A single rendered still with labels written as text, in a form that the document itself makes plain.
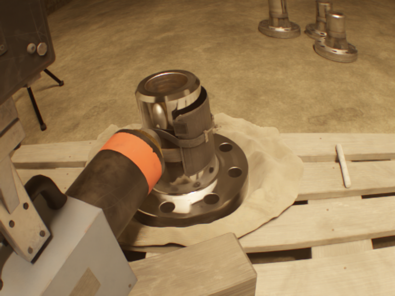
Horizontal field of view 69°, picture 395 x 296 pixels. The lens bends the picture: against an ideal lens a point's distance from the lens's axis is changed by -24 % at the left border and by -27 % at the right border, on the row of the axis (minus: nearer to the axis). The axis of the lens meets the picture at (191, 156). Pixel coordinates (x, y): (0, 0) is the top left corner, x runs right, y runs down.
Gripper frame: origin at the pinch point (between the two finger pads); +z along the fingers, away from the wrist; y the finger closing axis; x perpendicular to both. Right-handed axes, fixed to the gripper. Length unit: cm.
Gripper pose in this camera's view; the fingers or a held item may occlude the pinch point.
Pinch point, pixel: (8, 217)
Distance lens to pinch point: 39.4
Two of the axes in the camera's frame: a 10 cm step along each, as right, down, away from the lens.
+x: 4.1, -6.1, 6.8
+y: 9.0, 1.7, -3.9
